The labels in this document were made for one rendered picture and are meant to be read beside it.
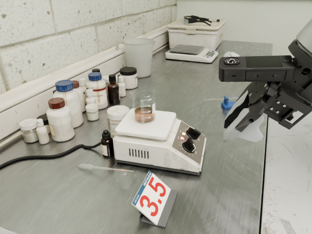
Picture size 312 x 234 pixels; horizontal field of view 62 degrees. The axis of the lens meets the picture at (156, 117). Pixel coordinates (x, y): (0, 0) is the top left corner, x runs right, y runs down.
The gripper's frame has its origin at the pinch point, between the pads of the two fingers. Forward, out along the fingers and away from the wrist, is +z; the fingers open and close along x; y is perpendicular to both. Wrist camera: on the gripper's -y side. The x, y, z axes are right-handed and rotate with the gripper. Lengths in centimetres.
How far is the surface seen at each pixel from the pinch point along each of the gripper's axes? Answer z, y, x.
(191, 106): 19.8, -1.3, 30.4
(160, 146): 10.0, -9.2, -2.9
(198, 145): 9.9, -0.5, 3.2
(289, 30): 6, 45, 138
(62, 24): 19, -52, 35
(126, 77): 30, -26, 40
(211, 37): 23, 2, 105
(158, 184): 12.0, -6.6, -10.5
